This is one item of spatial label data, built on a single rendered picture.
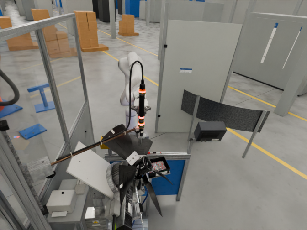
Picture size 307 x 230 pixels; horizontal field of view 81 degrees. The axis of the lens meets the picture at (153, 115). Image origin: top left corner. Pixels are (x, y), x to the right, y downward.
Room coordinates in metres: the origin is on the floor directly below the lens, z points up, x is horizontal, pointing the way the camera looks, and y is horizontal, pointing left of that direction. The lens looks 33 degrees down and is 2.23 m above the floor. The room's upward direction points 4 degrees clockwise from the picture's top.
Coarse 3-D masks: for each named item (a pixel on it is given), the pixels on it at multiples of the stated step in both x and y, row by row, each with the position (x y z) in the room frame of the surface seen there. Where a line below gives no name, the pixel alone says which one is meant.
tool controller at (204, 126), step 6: (198, 126) 1.43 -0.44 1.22; (204, 126) 1.40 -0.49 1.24; (210, 126) 1.41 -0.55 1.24; (216, 126) 1.42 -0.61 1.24; (222, 126) 1.42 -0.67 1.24; (198, 132) 1.39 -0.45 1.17; (204, 132) 1.36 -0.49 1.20; (210, 132) 1.37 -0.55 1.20; (216, 132) 1.38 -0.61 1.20; (222, 132) 1.39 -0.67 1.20; (198, 138) 1.39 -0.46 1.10; (204, 138) 1.39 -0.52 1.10; (210, 138) 1.40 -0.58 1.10; (216, 138) 1.41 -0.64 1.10
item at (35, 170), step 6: (30, 162) 0.59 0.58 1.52; (36, 162) 0.59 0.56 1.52; (42, 162) 0.60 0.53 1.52; (48, 162) 0.60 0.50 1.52; (24, 168) 0.55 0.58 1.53; (30, 168) 0.55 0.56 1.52; (36, 168) 0.56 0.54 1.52; (42, 168) 0.56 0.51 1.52; (48, 168) 0.58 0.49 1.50; (30, 174) 0.53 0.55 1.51; (36, 174) 0.54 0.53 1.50; (42, 174) 0.56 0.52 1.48; (48, 174) 0.57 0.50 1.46; (30, 180) 0.53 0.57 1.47; (36, 180) 0.54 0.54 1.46
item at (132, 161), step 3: (132, 153) 0.94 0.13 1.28; (135, 153) 0.95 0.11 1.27; (129, 156) 0.92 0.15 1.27; (132, 156) 0.93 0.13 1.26; (135, 156) 0.94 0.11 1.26; (138, 156) 0.94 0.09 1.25; (126, 159) 0.90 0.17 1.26; (129, 159) 0.91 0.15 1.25; (132, 159) 0.92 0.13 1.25; (135, 159) 0.92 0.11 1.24; (129, 162) 0.89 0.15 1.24; (132, 162) 0.90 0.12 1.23
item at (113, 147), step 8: (120, 128) 1.05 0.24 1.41; (104, 136) 0.95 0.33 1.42; (120, 136) 1.00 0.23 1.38; (128, 136) 1.03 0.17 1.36; (104, 144) 0.91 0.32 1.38; (112, 144) 0.93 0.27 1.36; (120, 144) 0.95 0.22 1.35; (128, 144) 0.98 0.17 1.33; (120, 152) 0.92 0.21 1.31; (128, 152) 0.94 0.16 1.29
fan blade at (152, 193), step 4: (148, 184) 0.80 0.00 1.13; (148, 188) 0.80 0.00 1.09; (152, 188) 0.75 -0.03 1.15; (148, 192) 0.79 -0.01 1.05; (152, 192) 0.75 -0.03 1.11; (152, 196) 0.75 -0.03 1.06; (156, 200) 0.69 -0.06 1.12; (156, 204) 0.71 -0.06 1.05; (156, 208) 0.72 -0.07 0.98; (160, 212) 0.60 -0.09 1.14
